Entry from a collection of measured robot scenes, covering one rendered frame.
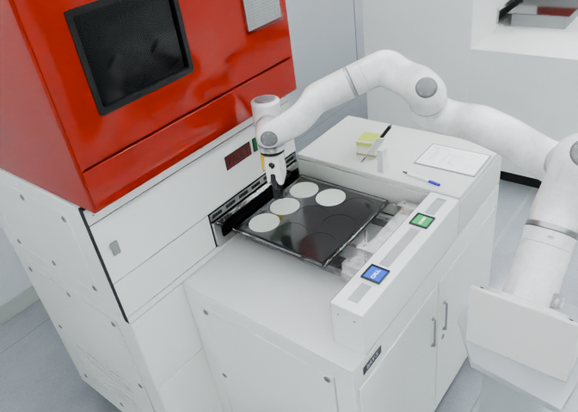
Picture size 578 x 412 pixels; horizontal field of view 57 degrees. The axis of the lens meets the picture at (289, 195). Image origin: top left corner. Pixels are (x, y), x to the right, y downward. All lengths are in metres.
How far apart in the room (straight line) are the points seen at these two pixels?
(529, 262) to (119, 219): 1.03
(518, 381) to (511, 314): 0.16
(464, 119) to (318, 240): 0.55
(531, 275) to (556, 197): 0.19
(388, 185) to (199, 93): 0.69
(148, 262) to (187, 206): 0.20
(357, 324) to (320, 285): 0.29
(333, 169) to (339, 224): 0.27
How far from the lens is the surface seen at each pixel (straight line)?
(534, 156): 1.50
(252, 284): 1.64
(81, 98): 1.29
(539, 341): 1.36
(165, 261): 1.64
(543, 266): 1.39
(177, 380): 1.91
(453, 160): 1.86
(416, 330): 1.69
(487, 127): 1.44
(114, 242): 1.49
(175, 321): 1.77
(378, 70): 1.51
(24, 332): 3.15
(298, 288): 1.60
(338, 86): 1.51
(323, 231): 1.66
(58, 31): 1.25
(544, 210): 1.41
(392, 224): 1.70
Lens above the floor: 1.91
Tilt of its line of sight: 33 degrees down
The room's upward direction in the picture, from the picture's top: 9 degrees counter-clockwise
